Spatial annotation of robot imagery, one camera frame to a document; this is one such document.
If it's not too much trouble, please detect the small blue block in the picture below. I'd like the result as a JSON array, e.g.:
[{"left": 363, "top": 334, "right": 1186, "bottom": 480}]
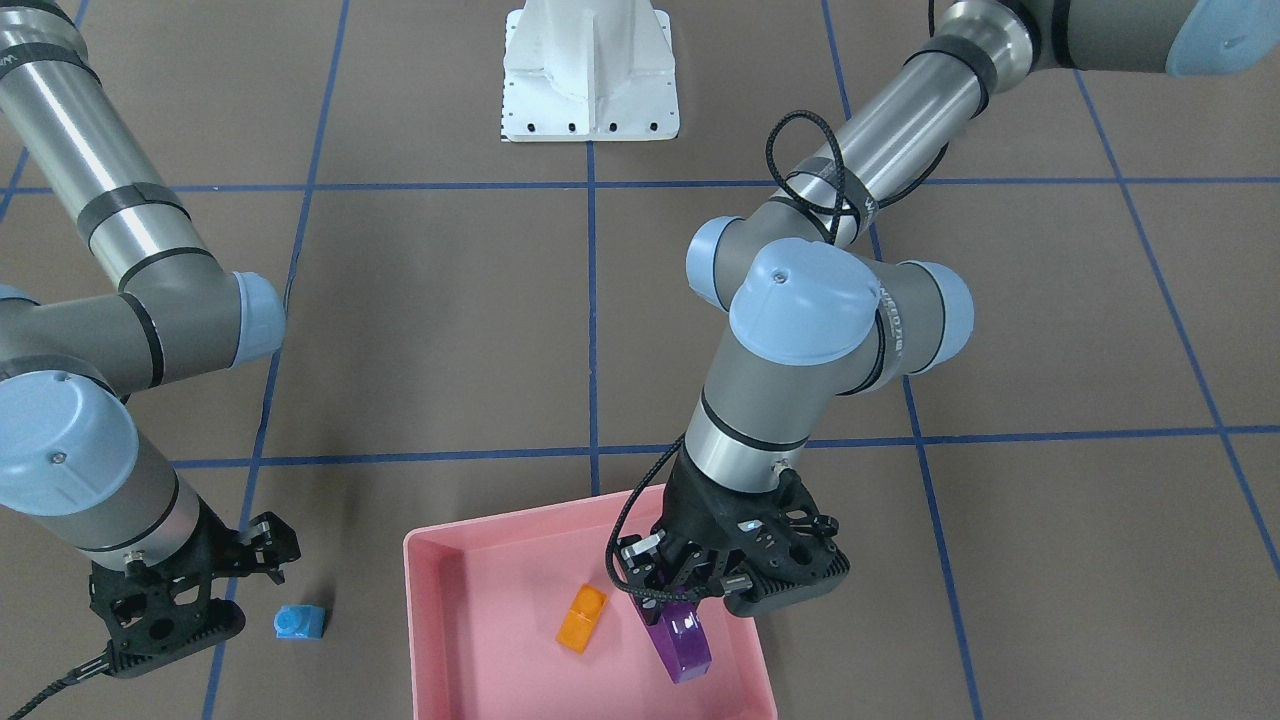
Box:
[{"left": 273, "top": 603, "right": 328, "bottom": 641}]

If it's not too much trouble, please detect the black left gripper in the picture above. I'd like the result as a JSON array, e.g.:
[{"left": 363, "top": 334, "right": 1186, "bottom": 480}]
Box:
[{"left": 607, "top": 460, "right": 850, "bottom": 618}]

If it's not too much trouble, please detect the orange block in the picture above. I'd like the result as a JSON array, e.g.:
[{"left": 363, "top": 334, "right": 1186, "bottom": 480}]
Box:
[{"left": 556, "top": 583, "right": 609, "bottom": 656}]

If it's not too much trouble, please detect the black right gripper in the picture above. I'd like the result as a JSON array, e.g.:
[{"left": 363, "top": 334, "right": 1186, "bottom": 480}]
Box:
[{"left": 88, "top": 502, "right": 301, "bottom": 678}]

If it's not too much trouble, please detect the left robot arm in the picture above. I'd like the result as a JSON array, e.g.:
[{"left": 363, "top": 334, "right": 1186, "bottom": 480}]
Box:
[{"left": 605, "top": 1, "right": 1277, "bottom": 626}]

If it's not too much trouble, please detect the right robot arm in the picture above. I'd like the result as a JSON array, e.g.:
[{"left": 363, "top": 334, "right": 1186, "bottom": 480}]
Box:
[{"left": 1, "top": 1, "right": 300, "bottom": 692}]

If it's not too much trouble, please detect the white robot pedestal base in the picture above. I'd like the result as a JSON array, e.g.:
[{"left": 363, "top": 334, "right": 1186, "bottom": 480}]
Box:
[{"left": 500, "top": 1, "right": 681, "bottom": 143}]

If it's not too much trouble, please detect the purple block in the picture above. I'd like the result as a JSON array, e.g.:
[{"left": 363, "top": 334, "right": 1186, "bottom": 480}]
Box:
[{"left": 634, "top": 600, "right": 713, "bottom": 684}]

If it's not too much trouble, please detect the pink plastic box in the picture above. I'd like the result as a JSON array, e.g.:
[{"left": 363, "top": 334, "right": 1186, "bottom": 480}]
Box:
[{"left": 403, "top": 492, "right": 778, "bottom": 719}]

